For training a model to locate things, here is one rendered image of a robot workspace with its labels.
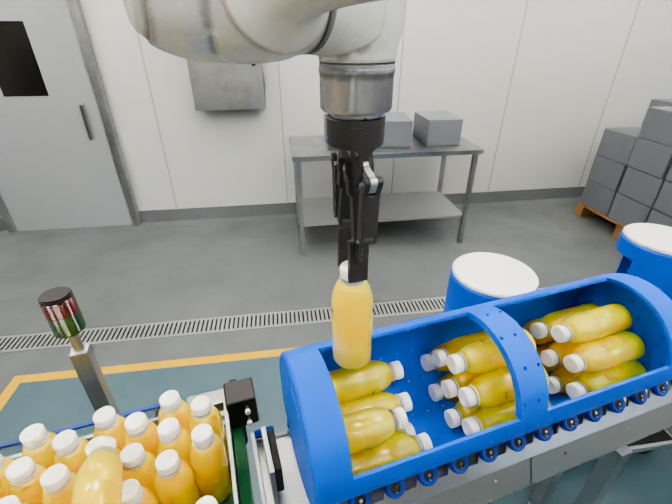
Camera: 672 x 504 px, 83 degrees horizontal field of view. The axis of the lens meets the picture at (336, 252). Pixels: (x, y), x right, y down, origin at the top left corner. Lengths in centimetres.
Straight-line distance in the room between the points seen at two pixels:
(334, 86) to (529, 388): 64
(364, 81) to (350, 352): 41
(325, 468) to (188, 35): 60
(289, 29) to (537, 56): 437
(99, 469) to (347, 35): 71
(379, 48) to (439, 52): 372
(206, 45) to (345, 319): 42
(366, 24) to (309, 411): 54
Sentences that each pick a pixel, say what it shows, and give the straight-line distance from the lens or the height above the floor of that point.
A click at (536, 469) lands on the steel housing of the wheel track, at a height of 86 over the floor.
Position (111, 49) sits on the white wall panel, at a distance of 411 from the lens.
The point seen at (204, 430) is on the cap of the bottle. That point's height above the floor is 109.
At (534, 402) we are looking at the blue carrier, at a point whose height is 114.
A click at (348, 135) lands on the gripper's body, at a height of 164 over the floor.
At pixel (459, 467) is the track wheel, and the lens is 95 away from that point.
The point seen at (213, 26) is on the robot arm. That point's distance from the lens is 35.
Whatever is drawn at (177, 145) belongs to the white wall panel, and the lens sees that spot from 411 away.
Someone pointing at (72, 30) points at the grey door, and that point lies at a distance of 416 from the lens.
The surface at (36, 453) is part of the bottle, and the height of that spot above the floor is 106.
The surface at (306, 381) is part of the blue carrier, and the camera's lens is 69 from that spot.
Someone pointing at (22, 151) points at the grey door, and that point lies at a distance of 458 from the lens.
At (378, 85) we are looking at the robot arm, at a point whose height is 170.
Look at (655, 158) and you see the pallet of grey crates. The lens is 436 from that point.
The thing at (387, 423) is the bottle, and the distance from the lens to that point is 78.
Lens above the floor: 175
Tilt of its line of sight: 30 degrees down
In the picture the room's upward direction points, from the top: straight up
